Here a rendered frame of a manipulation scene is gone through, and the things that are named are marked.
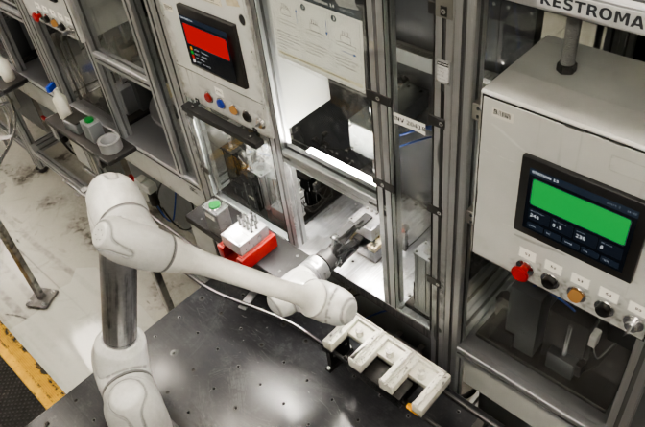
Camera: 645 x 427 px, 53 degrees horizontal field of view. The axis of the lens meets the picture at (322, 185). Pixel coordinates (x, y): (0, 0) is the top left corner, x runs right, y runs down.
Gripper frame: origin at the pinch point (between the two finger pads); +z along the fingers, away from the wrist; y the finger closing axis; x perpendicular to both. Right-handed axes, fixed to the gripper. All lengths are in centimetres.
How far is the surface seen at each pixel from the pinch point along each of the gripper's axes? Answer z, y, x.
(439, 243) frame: -12.6, 27.3, -37.8
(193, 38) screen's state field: -16, 63, 45
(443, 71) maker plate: -13, 79, -39
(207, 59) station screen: -16, 58, 40
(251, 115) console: -14, 41, 28
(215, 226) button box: -26, -6, 46
